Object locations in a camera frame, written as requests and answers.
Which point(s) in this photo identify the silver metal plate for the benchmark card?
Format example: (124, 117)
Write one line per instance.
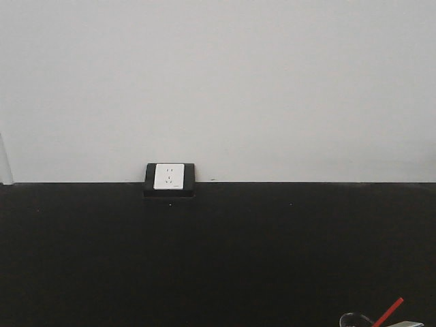
(407, 324)

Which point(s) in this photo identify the white wall power socket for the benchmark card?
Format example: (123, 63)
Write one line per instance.
(169, 176)

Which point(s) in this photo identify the black socket housing box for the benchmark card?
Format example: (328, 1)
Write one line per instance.
(186, 192)

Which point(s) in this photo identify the red stirring rod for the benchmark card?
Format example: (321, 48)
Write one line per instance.
(389, 311)

